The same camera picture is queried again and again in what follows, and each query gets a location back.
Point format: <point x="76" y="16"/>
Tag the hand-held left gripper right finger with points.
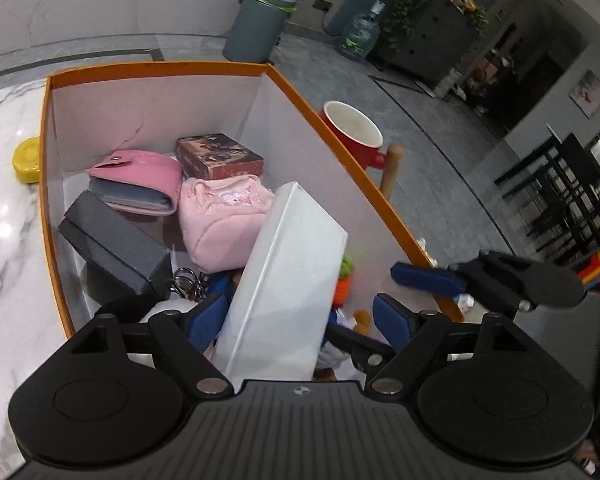
<point x="392" y="320"/>

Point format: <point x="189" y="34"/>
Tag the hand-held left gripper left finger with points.
<point x="207" y="321"/>

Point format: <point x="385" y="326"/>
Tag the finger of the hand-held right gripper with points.
<point x="425" y="277"/>

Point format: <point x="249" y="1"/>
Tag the red orange crochet toy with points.
<point x="344" y="280"/>

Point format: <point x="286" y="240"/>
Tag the white rectangular box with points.
<point x="285" y="270"/>

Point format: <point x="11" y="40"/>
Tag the pink fabric pouch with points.
<point x="215" y="225"/>

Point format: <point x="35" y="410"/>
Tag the dark grey box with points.
<point x="115" y="245"/>

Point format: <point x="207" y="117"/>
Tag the pink snap card wallet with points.
<point x="140" y="172"/>

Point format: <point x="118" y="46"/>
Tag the brown patterned box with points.
<point x="217" y="155"/>

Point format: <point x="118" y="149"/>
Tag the orange storage box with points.
<point x="130" y="110"/>

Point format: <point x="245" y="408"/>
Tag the small plush toy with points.
<point x="362" y="322"/>

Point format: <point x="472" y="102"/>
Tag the black chairs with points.
<point x="565" y="195"/>

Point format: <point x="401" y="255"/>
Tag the grey cabinet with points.
<point x="435" y="40"/>

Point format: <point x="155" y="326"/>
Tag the yellow round container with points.
<point x="26" y="160"/>

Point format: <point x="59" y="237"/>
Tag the large water bottle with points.
<point x="361" y="35"/>

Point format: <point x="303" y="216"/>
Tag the grey trash bin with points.
<point x="255" y="25"/>

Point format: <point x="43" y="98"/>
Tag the white marble counter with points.
<point x="105" y="10"/>

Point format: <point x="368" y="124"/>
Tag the wall picture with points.
<point x="590" y="94"/>

